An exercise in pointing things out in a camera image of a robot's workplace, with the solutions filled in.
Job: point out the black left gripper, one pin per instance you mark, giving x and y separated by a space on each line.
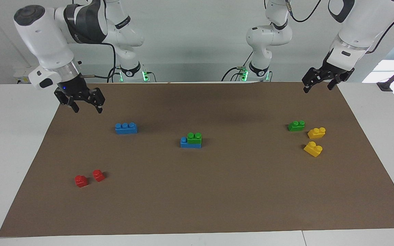
337 71

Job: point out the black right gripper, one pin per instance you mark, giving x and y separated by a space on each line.
76 89

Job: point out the blue three-stud toy brick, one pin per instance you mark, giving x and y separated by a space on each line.
126 129
188 145

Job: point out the green two-stud toy brick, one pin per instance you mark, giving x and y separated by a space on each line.
296 126
194 138

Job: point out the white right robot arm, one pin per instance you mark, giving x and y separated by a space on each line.
46 37

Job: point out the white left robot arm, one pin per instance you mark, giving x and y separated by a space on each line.
361 24

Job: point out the yellow two-stud toy brick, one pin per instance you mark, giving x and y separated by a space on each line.
316 133
312 149

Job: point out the white power strip box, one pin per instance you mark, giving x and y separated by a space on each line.
22 74

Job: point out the red one-stud toy brick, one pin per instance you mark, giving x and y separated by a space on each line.
81 181
98 176

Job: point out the brown table mat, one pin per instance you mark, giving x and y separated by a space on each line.
197 191

